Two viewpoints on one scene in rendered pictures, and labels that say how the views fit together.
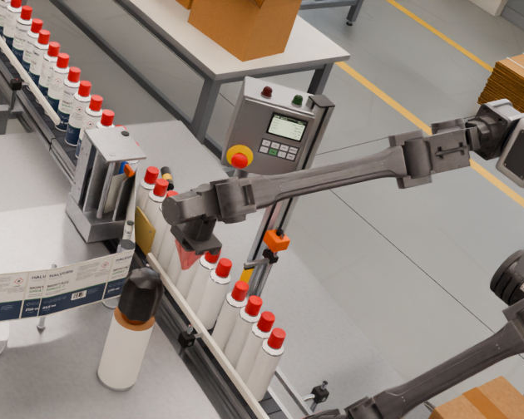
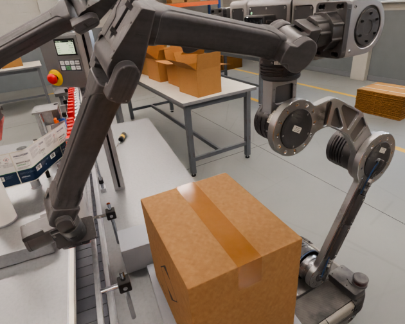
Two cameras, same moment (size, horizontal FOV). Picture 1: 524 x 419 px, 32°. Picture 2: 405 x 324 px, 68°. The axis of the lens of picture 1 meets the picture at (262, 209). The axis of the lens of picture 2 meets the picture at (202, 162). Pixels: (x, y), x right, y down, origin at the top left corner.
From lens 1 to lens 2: 1.55 m
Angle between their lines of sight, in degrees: 23
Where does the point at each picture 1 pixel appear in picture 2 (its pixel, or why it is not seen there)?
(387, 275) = (299, 184)
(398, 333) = (303, 209)
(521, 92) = (373, 98)
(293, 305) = (159, 177)
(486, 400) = (197, 189)
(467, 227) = not seen: hidden behind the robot
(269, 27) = (206, 79)
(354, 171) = (32, 24)
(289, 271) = (166, 163)
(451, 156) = not seen: outside the picture
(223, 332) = not seen: hidden behind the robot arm
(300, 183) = not seen: outside the picture
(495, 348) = (84, 101)
